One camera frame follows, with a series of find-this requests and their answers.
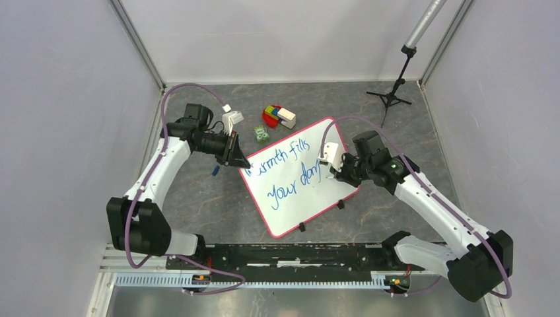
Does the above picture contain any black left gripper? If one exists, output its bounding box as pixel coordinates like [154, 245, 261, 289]
[195, 129, 250, 169]

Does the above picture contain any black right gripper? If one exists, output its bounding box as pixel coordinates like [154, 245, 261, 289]
[330, 151, 372, 188]

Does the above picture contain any white board with pink rim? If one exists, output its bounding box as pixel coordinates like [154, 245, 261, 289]
[239, 117, 359, 238]

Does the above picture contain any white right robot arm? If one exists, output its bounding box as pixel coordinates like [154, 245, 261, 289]
[319, 131, 514, 302]

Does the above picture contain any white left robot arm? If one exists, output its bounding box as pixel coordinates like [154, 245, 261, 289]
[106, 104, 250, 269]

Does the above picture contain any green frog toy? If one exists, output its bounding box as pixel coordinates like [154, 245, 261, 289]
[254, 125, 270, 143]

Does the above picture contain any colourful toy block stack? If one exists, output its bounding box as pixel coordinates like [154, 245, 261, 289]
[262, 104, 297, 129]

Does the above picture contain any black tripod stand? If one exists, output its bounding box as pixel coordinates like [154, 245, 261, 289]
[366, 0, 447, 127]

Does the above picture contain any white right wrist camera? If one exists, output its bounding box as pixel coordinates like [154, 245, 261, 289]
[318, 142, 345, 172]

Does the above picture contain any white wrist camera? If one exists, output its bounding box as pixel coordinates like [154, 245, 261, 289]
[222, 104, 244, 135]
[318, 142, 345, 172]

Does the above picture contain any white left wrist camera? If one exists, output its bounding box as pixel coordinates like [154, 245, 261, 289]
[222, 104, 244, 135]

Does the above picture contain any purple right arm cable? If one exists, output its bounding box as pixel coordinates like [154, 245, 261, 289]
[320, 115, 512, 300]

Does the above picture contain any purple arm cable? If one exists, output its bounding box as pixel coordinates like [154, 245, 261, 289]
[124, 83, 247, 297]
[320, 115, 512, 300]

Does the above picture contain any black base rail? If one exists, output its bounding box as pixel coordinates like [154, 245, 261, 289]
[165, 243, 425, 283]

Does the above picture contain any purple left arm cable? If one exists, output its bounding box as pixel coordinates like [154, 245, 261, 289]
[124, 83, 247, 297]

